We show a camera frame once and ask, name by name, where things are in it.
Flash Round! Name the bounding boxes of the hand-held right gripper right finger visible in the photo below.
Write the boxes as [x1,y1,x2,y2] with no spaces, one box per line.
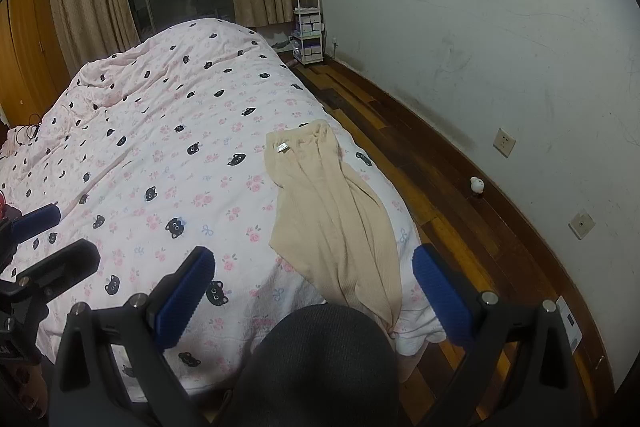
[411,243,583,427]

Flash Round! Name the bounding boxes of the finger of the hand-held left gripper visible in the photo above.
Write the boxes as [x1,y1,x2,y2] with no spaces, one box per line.
[12,238,102,303]
[7,203,62,244]

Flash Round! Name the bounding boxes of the pink cat print quilt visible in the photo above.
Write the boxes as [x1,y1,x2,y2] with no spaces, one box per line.
[0,18,448,403]

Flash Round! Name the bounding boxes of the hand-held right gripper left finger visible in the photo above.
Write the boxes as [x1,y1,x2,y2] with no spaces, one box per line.
[47,246,217,427]

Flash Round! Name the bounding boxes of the thin black cable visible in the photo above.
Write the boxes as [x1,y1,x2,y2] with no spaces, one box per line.
[14,113,43,145]

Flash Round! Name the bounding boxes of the white paper card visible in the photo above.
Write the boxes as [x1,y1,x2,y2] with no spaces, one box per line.
[555,296,583,353]

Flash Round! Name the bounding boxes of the beige knit pants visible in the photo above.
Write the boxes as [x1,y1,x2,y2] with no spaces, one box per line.
[264,119,405,338]

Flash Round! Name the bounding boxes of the stack of white purple boxes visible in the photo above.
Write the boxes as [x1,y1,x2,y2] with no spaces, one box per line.
[294,11,325,62]

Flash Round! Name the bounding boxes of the orange wooden wardrobe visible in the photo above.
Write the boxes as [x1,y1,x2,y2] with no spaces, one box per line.
[0,0,71,128]

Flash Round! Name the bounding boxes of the person's left hand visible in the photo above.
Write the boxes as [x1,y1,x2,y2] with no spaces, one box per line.
[15,357,53,415]

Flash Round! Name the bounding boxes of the beige wall socket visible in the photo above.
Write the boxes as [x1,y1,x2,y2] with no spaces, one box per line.
[568,210,596,240]
[492,127,517,158]

